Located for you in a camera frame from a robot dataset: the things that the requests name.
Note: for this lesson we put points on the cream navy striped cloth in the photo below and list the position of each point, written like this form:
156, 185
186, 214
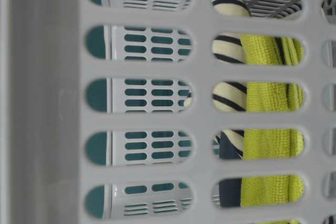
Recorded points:
230, 96

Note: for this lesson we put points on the white plastic shopping basket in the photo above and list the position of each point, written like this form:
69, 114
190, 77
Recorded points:
45, 120

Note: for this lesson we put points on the yellow-green microfiber cloth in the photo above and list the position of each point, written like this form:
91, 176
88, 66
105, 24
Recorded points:
272, 143

